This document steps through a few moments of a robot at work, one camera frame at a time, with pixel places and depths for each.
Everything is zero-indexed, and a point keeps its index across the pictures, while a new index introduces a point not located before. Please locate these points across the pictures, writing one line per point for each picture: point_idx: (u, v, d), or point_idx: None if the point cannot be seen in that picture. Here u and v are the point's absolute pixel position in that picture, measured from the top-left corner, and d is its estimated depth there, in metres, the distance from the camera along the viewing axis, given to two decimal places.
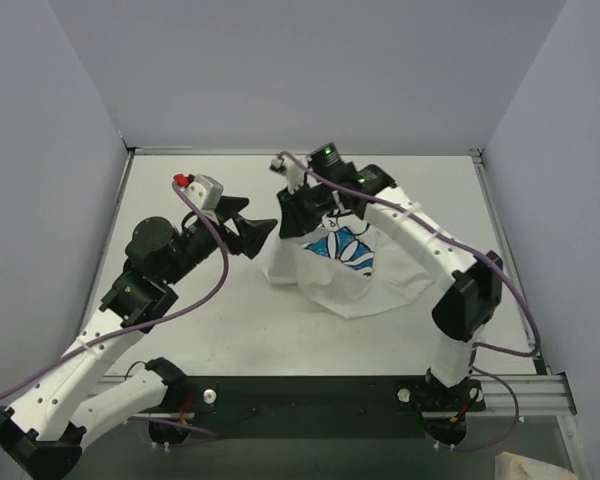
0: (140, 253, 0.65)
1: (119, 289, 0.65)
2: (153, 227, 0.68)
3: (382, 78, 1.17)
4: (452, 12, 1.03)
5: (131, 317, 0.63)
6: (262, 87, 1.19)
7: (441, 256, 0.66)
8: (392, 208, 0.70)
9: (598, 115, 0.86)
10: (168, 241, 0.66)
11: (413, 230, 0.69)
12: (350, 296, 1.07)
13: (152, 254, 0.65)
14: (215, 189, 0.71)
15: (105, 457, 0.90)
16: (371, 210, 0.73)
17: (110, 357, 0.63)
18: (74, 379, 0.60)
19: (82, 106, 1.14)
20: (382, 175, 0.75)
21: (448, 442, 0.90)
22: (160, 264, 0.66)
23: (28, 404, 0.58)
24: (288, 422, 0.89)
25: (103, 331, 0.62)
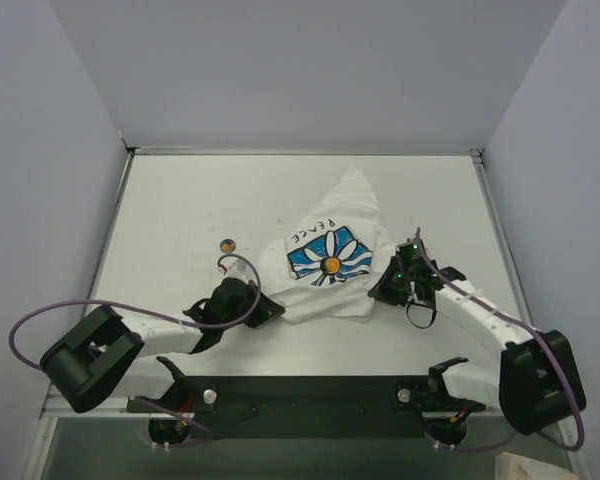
0: (225, 293, 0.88)
1: (196, 311, 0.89)
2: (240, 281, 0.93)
3: (382, 79, 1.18)
4: (450, 15, 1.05)
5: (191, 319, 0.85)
6: (264, 88, 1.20)
7: (498, 331, 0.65)
8: (455, 291, 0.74)
9: (599, 115, 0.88)
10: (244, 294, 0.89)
11: (474, 311, 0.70)
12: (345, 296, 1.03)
13: (230, 300, 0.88)
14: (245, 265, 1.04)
15: (104, 458, 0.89)
16: (438, 298, 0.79)
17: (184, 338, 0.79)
18: (167, 329, 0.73)
19: (82, 105, 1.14)
20: (452, 269, 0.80)
21: (448, 442, 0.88)
22: (225, 312, 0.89)
23: (134, 322, 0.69)
24: (288, 423, 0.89)
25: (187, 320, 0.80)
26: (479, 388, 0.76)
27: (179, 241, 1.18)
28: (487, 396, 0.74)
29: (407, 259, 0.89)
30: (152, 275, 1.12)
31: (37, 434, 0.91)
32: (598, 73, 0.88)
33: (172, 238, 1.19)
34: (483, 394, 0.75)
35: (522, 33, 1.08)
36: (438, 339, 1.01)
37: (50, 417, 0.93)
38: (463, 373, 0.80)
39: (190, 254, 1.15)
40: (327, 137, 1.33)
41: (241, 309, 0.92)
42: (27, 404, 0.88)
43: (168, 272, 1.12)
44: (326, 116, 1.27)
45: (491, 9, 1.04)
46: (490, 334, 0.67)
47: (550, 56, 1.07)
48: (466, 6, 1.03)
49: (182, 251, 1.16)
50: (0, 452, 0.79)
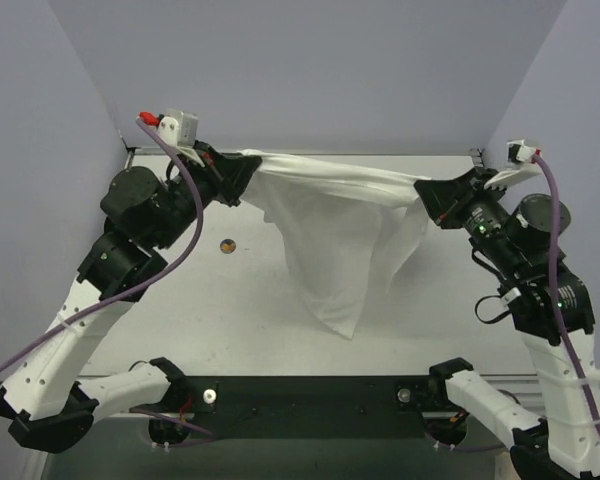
0: (118, 209, 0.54)
1: (96, 256, 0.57)
2: (133, 176, 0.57)
3: (381, 79, 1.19)
4: (450, 15, 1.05)
5: (110, 287, 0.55)
6: (264, 87, 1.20)
7: (585, 451, 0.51)
8: (565, 364, 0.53)
9: (599, 114, 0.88)
10: (149, 195, 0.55)
11: (573, 401, 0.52)
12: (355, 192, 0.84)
13: (131, 212, 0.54)
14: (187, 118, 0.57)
15: (104, 459, 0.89)
16: (537, 339, 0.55)
17: (102, 321, 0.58)
18: (57, 358, 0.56)
19: (82, 105, 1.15)
20: (585, 310, 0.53)
21: (448, 442, 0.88)
22: (145, 224, 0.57)
23: (19, 384, 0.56)
24: (288, 422, 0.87)
25: (82, 305, 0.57)
26: (485, 410, 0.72)
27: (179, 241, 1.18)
28: (492, 426, 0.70)
29: (524, 244, 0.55)
30: None
31: None
32: (599, 73, 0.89)
33: None
34: (487, 419, 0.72)
35: (522, 33, 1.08)
36: (438, 339, 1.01)
37: None
38: (468, 391, 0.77)
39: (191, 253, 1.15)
40: (326, 137, 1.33)
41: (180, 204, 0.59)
42: None
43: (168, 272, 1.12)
44: (326, 115, 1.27)
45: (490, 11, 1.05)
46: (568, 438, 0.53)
47: (551, 56, 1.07)
48: (465, 6, 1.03)
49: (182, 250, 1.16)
50: (1, 452, 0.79)
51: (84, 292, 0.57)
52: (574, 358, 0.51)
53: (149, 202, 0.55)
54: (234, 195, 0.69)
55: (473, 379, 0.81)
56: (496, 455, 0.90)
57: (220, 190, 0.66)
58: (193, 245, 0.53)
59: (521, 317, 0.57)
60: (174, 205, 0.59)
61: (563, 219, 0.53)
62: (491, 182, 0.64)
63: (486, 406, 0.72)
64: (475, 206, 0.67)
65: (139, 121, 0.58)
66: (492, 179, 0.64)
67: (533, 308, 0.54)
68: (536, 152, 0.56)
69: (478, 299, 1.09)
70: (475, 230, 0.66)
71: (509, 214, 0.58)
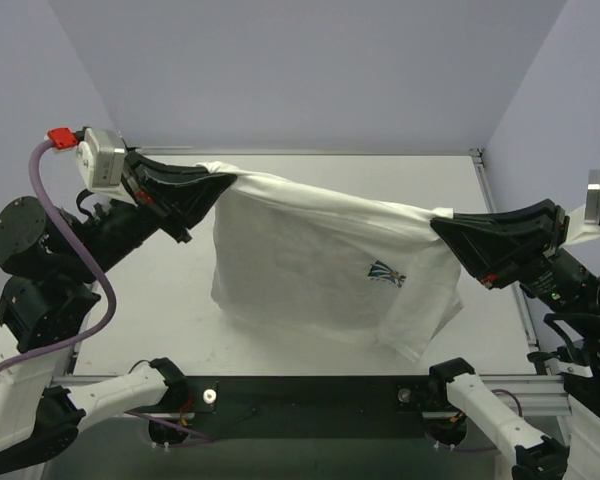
0: None
1: (9, 299, 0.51)
2: (22, 210, 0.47)
3: (379, 78, 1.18)
4: (445, 13, 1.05)
5: (23, 340, 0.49)
6: (262, 85, 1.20)
7: None
8: None
9: (599, 110, 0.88)
10: (37, 240, 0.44)
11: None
12: (351, 226, 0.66)
13: (18, 263, 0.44)
14: (104, 154, 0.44)
15: (104, 460, 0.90)
16: (594, 415, 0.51)
17: (33, 367, 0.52)
18: None
19: (80, 105, 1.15)
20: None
21: (448, 442, 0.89)
22: (44, 273, 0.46)
23: None
24: (288, 423, 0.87)
25: (6, 354, 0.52)
26: (487, 421, 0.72)
27: (178, 243, 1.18)
28: (493, 437, 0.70)
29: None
30: (151, 276, 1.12)
31: None
32: (598, 71, 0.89)
33: (171, 240, 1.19)
34: (488, 428, 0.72)
35: (520, 31, 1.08)
36: (436, 341, 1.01)
37: None
38: (471, 400, 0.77)
39: (190, 255, 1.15)
40: (325, 136, 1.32)
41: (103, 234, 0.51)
42: None
43: (166, 274, 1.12)
44: (324, 114, 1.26)
45: (487, 8, 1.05)
46: None
47: (550, 54, 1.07)
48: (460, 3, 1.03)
49: (181, 252, 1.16)
50: None
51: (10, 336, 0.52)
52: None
53: (38, 246, 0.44)
54: (184, 228, 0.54)
55: (476, 386, 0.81)
56: (497, 456, 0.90)
57: (165, 224, 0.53)
58: (105, 324, 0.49)
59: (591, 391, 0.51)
60: None
61: None
62: (563, 242, 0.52)
63: (489, 415, 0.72)
64: (546, 269, 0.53)
65: (44, 142, 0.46)
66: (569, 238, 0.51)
67: None
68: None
69: (478, 301, 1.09)
70: (547, 295, 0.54)
71: None
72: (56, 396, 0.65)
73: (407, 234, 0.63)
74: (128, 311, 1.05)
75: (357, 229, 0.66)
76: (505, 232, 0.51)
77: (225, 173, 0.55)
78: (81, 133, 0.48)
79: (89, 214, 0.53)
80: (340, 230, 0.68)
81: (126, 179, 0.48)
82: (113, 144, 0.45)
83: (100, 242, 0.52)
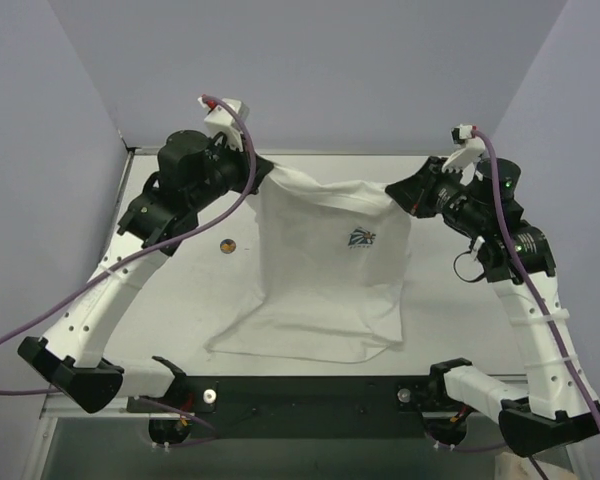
0: (174, 155, 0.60)
1: (136, 210, 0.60)
2: (187, 138, 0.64)
3: (381, 81, 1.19)
4: (448, 19, 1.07)
5: (152, 236, 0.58)
6: (265, 88, 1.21)
7: (558, 386, 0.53)
8: (530, 302, 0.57)
9: None
10: (204, 148, 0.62)
11: (542, 338, 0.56)
12: (339, 202, 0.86)
13: (185, 161, 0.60)
14: (244, 108, 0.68)
15: (102, 459, 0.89)
16: (501, 286, 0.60)
17: (141, 271, 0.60)
18: (100, 304, 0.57)
19: (84, 106, 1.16)
20: (545, 255, 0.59)
21: (448, 442, 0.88)
22: (190, 178, 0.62)
23: (60, 333, 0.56)
24: (289, 423, 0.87)
25: (124, 255, 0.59)
26: (478, 392, 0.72)
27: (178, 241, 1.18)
28: (487, 410, 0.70)
29: (486, 200, 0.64)
30: (152, 274, 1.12)
31: (37, 433, 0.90)
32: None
33: None
34: (482, 404, 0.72)
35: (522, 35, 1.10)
36: (436, 339, 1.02)
37: (50, 417, 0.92)
38: (464, 383, 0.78)
39: (191, 254, 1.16)
40: (326, 136, 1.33)
41: (219, 178, 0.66)
42: (27, 404, 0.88)
43: (167, 271, 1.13)
44: (325, 116, 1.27)
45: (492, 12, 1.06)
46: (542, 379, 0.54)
47: (552, 59, 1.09)
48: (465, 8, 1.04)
49: (182, 250, 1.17)
50: (0, 451, 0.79)
51: (124, 242, 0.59)
52: (533, 290, 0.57)
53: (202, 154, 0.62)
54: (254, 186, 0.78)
55: (470, 371, 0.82)
56: (497, 455, 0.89)
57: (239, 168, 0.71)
58: (232, 209, 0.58)
59: (491, 268, 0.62)
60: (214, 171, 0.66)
61: (512, 175, 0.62)
62: (447, 165, 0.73)
63: (480, 391, 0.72)
64: (441, 189, 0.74)
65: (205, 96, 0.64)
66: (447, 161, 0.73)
67: (497, 255, 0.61)
68: (474, 129, 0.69)
69: (476, 300, 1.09)
70: (445, 207, 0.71)
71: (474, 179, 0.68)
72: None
73: (373, 202, 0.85)
74: (130, 309, 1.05)
75: (345, 205, 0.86)
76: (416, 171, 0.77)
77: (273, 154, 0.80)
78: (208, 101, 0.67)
79: None
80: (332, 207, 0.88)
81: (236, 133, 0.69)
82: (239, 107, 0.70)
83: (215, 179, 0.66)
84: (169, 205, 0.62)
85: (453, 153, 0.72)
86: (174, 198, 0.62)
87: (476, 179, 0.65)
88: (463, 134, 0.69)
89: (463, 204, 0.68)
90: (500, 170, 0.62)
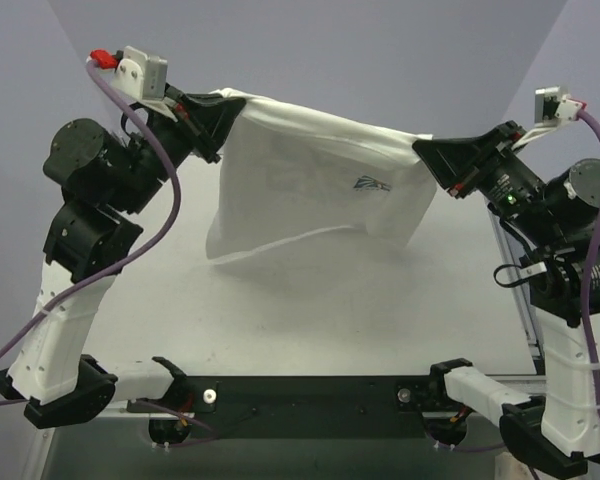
0: (61, 174, 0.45)
1: (57, 233, 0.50)
2: (77, 131, 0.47)
3: None
4: None
5: (79, 267, 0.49)
6: None
7: (583, 431, 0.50)
8: (579, 347, 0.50)
9: None
10: (97, 153, 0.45)
11: (579, 386, 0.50)
12: (347, 150, 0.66)
13: (78, 176, 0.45)
14: (155, 64, 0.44)
15: (100, 459, 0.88)
16: (552, 316, 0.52)
17: (84, 301, 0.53)
18: (47, 344, 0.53)
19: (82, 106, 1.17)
20: None
21: (448, 442, 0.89)
22: (101, 189, 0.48)
23: (20, 373, 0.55)
24: (289, 423, 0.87)
25: (58, 290, 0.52)
26: (480, 394, 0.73)
27: (178, 242, 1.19)
28: (486, 410, 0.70)
29: (569, 218, 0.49)
30: (152, 275, 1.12)
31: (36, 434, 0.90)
32: None
33: (173, 239, 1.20)
34: (482, 405, 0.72)
35: None
36: (436, 339, 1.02)
37: None
38: (464, 384, 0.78)
39: (191, 254, 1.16)
40: None
41: (140, 175, 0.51)
42: None
43: (167, 271, 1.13)
44: None
45: None
46: (566, 419, 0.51)
47: None
48: None
49: (182, 250, 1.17)
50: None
51: (56, 274, 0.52)
52: (589, 339, 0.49)
53: (98, 160, 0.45)
54: (214, 149, 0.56)
55: (471, 373, 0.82)
56: (498, 455, 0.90)
57: (198, 146, 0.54)
58: (168, 229, 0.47)
59: (548, 296, 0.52)
60: (135, 166, 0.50)
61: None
62: (517, 144, 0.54)
63: (480, 392, 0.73)
64: (500, 172, 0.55)
65: (91, 61, 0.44)
66: (520, 139, 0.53)
67: (557, 288, 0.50)
68: (582, 107, 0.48)
69: (477, 300, 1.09)
70: (501, 200, 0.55)
71: (556, 179, 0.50)
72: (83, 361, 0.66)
73: (392, 155, 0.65)
74: (129, 310, 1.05)
75: (351, 155, 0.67)
76: (469, 139, 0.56)
77: (237, 97, 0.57)
78: (119, 53, 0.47)
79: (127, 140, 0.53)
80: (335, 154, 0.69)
81: (164, 97, 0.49)
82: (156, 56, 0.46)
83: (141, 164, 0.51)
84: (93, 222, 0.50)
85: (531, 132, 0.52)
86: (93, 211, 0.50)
87: (564, 190, 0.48)
88: (563, 111, 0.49)
89: (527, 203, 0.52)
90: None
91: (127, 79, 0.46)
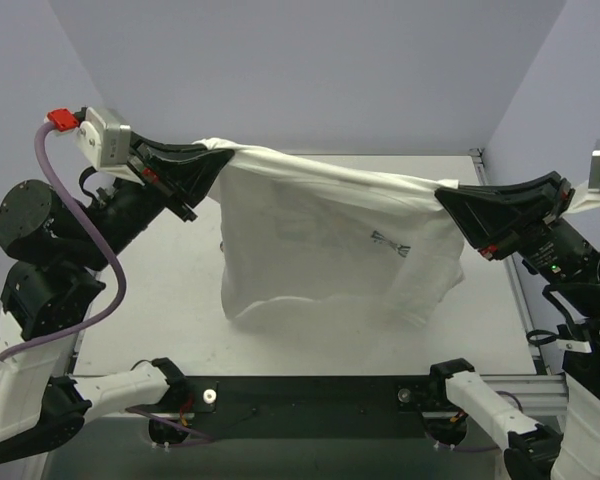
0: (5, 243, 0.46)
1: (12, 285, 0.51)
2: (28, 194, 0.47)
3: (375, 79, 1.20)
4: (438, 16, 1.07)
5: (27, 327, 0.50)
6: (261, 84, 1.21)
7: None
8: None
9: (597, 106, 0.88)
10: (42, 222, 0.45)
11: None
12: (356, 196, 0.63)
13: (23, 248, 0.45)
14: (109, 132, 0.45)
15: (99, 460, 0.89)
16: (586, 389, 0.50)
17: (38, 354, 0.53)
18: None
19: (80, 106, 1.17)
20: None
21: (448, 442, 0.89)
22: (50, 255, 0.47)
23: None
24: (289, 423, 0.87)
25: (10, 343, 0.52)
26: (484, 413, 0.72)
27: (177, 243, 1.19)
28: (489, 429, 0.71)
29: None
30: (152, 275, 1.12)
31: None
32: (595, 69, 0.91)
33: (173, 239, 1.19)
34: (485, 423, 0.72)
35: (514, 31, 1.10)
36: (436, 340, 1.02)
37: None
38: (468, 394, 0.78)
39: (191, 254, 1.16)
40: (326, 136, 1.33)
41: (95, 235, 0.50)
42: None
43: (167, 272, 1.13)
44: (323, 113, 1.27)
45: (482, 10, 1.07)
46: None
47: (550, 51, 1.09)
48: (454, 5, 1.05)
49: (181, 251, 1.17)
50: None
51: (10, 325, 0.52)
52: None
53: (42, 231, 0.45)
54: (189, 207, 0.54)
55: (474, 381, 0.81)
56: (496, 456, 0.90)
57: (170, 202, 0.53)
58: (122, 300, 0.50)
59: (589, 372, 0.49)
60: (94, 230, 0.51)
61: None
62: (565, 210, 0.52)
63: (485, 409, 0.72)
64: (545, 239, 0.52)
65: (47, 124, 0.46)
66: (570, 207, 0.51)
67: None
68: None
69: (477, 301, 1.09)
70: (546, 266, 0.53)
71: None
72: (62, 386, 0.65)
73: (408, 202, 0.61)
74: (129, 310, 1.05)
75: (365, 201, 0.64)
76: (508, 201, 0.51)
77: (223, 148, 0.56)
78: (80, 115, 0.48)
79: (93, 197, 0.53)
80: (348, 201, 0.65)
81: (129, 160, 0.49)
82: (118, 121, 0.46)
83: (107, 225, 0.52)
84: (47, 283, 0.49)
85: (580, 202, 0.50)
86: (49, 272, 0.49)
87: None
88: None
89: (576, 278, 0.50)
90: None
91: (88, 143, 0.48)
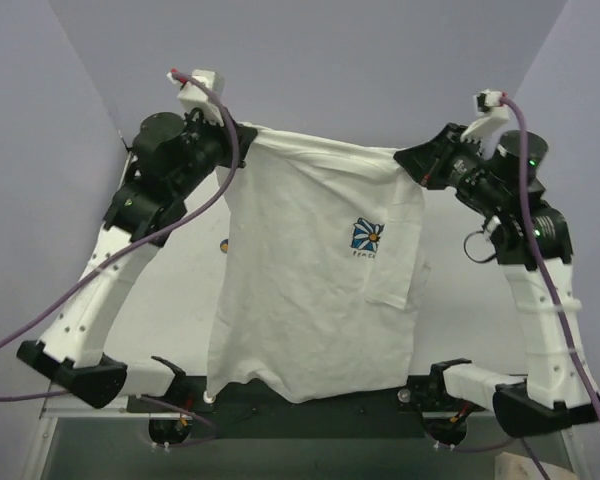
0: (150, 145, 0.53)
1: (121, 204, 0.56)
2: (161, 119, 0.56)
3: (382, 83, 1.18)
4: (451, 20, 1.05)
5: (139, 229, 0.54)
6: (265, 85, 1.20)
7: (559, 378, 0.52)
8: (541, 289, 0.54)
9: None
10: (181, 131, 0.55)
11: (549, 329, 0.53)
12: (339, 165, 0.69)
13: (163, 147, 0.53)
14: (217, 80, 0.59)
15: (98, 460, 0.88)
16: (510, 269, 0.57)
17: (134, 265, 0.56)
18: (93, 303, 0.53)
19: (83, 108, 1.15)
20: (562, 240, 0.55)
21: (448, 442, 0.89)
22: (174, 163, 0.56)
23: (56, 335, 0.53)
24: (288, 422, 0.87)
25: (114, 250, 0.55)
26: (475, 384, 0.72)
27: (177, 241, 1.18)
28: (483, 400, 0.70)
29: (507, 178, 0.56)
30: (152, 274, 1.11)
31: (36, 436, 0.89)
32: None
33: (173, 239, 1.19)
34: (479, 397, 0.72)
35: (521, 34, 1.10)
36: (436, 339, 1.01)
37: (49, 417, 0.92)
38: (462, 374, 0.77)
39: (191, 253, 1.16)
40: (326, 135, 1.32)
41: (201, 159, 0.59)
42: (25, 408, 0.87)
43: (167, 271, 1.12)
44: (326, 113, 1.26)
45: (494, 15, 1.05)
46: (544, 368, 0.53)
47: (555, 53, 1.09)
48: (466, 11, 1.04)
49: (181, 250, 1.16)
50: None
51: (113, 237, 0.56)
52: (547, 280, 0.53)
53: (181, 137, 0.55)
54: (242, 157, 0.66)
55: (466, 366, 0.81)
56: (496, 455, 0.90)
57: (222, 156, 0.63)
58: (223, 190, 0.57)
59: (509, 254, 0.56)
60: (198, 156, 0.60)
61: (539, 149, 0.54)
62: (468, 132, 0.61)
63: (476, 382, 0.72)
64: (455, 159, 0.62)
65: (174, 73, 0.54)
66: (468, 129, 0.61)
67: (513, 239, 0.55)
68: (503, 94, 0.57)
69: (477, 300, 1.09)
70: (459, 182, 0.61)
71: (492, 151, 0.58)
72: None
73: (379, 165, 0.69)
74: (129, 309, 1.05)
75: (342, 167, 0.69)
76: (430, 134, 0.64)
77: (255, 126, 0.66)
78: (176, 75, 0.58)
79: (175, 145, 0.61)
80: (332, 171, 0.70)
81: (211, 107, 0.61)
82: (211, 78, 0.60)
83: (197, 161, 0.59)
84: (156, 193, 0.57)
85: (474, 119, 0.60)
86: (154, 186, 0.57)
87: (496, 153, 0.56)
88: (489, 101, 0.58)
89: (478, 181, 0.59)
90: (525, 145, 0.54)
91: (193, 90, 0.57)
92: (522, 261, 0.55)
